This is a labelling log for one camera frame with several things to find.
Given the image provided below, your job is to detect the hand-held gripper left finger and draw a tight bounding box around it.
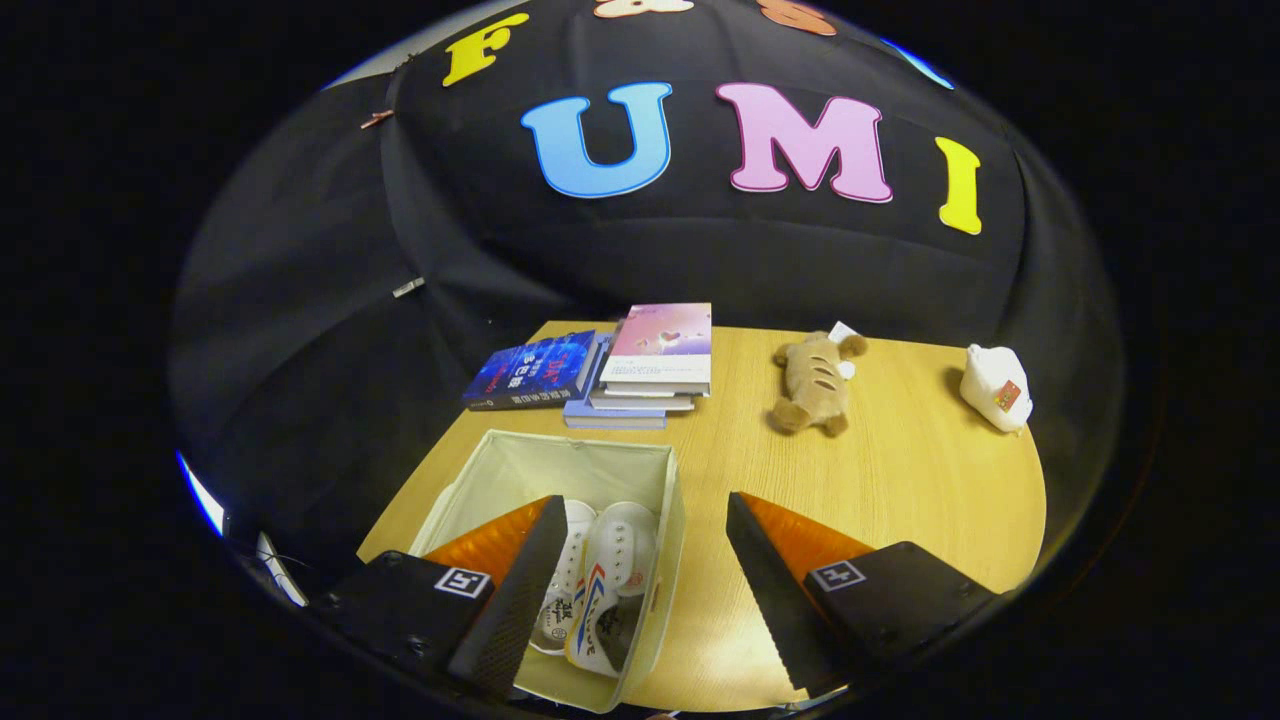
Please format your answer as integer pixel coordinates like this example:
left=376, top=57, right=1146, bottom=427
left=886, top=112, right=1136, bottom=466
left=310, top=496, right=569, bottom=701

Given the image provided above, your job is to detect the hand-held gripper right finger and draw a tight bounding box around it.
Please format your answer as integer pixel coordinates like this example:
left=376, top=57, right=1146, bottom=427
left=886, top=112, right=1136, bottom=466
left=726, top=492, right=996, bottom=697

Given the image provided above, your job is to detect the white shoe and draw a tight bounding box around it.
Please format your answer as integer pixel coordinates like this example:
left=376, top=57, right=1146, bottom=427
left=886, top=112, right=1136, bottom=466
left=530, top=498, right=598, bottom=656
left=565, top=501, right=661, bottom=678

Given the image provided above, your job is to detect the pale green fabric storage box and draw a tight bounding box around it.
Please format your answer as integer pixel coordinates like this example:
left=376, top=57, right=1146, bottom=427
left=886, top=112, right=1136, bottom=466
left=408, top=428, right=688, bottom=715

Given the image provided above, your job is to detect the light blue book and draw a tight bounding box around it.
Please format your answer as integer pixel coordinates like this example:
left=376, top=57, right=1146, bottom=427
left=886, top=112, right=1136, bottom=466
left=563, top=335, right=669, bottom=431

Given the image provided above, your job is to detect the brown plush toy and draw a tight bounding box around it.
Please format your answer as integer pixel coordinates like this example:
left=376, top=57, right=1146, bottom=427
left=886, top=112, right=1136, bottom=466
left=767, top=322, right=868, bottom=438

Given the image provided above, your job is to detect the grey white book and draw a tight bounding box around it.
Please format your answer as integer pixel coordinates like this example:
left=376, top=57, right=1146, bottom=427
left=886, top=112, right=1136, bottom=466
left=588, top=388, right=696, bottom=413

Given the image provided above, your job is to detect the white power strip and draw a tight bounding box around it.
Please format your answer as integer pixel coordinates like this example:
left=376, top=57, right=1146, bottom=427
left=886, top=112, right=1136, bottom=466
left=255, top=532, right=309, bottom=607

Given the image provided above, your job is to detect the dark blue book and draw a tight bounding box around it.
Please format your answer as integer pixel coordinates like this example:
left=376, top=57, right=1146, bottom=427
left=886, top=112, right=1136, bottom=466
left=462, top=330, right=598, bottom=411

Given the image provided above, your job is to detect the pink cover book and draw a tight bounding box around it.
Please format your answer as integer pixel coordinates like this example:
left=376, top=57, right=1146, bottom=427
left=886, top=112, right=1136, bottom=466
left=598, top=303, right=713, bottom=397

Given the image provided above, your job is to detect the white plush toy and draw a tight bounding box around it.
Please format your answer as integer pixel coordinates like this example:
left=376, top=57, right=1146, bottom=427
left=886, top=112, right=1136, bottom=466
left=960, top=344, right=1034, bottom=433

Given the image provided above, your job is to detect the lit computer screen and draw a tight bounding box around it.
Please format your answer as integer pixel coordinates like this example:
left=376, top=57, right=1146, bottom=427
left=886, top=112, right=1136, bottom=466
left=178, top=452, right=227, bottom=537

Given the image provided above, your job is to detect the black backdrop cloth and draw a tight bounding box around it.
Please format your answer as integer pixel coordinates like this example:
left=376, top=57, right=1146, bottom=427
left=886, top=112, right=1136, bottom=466
left=170, top=0, right=1126, bottom=591

